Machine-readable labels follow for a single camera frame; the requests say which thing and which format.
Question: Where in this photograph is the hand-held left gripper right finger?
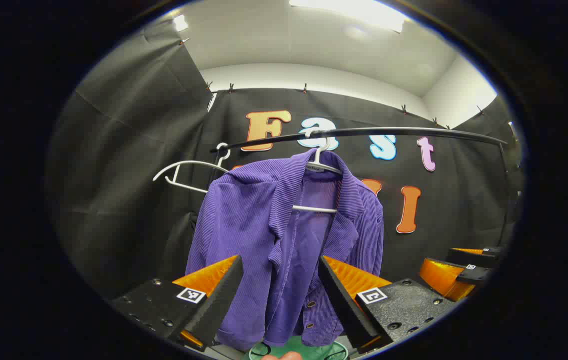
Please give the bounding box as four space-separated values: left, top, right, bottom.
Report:
317 255 459 355

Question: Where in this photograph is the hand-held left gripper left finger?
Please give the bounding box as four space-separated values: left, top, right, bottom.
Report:
109 255 244 352

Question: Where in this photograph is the green laundry hamper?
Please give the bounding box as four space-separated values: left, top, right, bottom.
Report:
248 335 349 360

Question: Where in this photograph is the purple corduroy jacket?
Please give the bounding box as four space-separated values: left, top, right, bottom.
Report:
185 148 384 352

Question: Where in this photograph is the white clothes hanger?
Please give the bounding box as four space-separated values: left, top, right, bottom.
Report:
152 142 232 194
291 129 344 214

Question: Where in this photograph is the black backdrop cloth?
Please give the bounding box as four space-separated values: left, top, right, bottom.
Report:
46 20 524 301

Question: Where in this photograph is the row of backdrop clips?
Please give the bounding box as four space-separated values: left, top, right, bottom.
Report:
179 37 484 128

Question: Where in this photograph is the large ceiling light panel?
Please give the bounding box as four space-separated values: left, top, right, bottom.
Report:
289 0 409 33

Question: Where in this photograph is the black clothes rail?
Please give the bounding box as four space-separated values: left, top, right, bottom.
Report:
208 126 509 191

